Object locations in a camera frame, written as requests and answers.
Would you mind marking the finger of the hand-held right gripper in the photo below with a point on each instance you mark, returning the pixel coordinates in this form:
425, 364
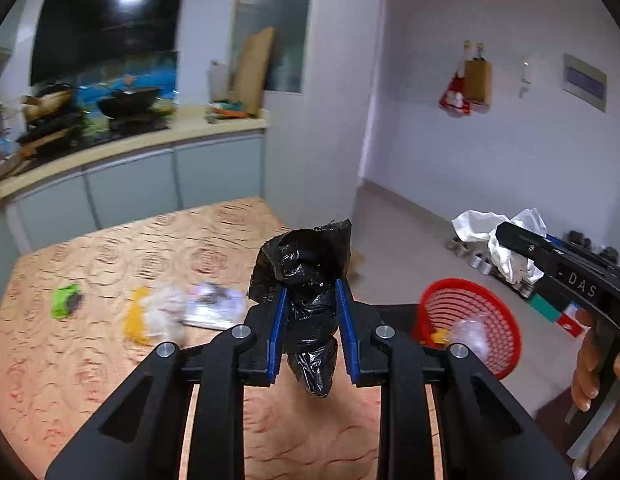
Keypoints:
522, 242
557, 242

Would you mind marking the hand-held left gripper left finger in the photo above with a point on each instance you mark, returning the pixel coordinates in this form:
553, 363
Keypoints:
277, 332

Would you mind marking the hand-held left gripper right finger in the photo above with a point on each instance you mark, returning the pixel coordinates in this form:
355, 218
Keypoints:
349, 332

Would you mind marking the white plastic bag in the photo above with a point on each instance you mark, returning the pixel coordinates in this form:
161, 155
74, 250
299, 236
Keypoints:
480, 222

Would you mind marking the black plastic bag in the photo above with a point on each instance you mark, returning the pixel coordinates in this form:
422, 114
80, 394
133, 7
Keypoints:
305, 270

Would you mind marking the red plastic basket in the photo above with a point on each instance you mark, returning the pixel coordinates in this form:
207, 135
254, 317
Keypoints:
455, 300

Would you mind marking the yellow packet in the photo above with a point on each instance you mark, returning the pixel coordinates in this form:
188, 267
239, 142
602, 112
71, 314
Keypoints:
440, 336

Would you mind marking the clear plastic bag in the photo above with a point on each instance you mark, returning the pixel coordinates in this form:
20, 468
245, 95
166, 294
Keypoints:
470, 332

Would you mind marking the person's right hand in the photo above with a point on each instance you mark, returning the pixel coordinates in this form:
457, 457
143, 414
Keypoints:
587, 365

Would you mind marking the green white red box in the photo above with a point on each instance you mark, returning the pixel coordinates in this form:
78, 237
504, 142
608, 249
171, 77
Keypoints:
545, 305

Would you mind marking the white shoes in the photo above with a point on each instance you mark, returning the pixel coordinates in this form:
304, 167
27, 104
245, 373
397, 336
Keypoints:
481, 264

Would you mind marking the grey shoes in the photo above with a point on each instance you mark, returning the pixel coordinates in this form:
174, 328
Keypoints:
457, 247

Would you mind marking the crumpled clear yellow wrapper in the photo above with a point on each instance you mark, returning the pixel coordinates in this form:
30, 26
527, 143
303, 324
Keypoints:
150, 315

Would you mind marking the hanging red bag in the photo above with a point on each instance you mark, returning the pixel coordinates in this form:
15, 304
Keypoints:
455, 100

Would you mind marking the hanging wooden board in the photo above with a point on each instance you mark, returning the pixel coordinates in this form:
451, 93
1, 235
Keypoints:
477, 80

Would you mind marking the grey kitchen counter cabinet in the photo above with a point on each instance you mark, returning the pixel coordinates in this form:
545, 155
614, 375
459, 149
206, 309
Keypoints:
135, 185

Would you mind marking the green snack packet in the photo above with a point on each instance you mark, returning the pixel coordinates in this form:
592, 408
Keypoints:
62, 302

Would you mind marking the orange kitchen utensils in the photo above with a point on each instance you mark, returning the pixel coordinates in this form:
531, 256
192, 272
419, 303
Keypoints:
230, 110

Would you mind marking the clear plastic bottle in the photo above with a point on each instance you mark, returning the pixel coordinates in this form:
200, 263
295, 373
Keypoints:
219, 82

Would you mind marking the leaning wooden cutting board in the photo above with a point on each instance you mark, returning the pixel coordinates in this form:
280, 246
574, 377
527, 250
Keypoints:
252, 70

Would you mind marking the black wok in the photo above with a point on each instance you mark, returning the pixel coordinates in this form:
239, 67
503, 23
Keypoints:
127, 102

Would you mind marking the blue backsplash panel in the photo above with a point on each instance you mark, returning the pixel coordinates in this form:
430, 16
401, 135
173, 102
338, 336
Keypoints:
140, 70

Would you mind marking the black gas stove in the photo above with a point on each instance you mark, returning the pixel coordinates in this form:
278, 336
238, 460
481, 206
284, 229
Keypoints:
55, 127

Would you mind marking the black range hood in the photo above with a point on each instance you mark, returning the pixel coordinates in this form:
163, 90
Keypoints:
110, 20

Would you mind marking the grey framed wall panel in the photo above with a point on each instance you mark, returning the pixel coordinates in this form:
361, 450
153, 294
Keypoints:
585, 82

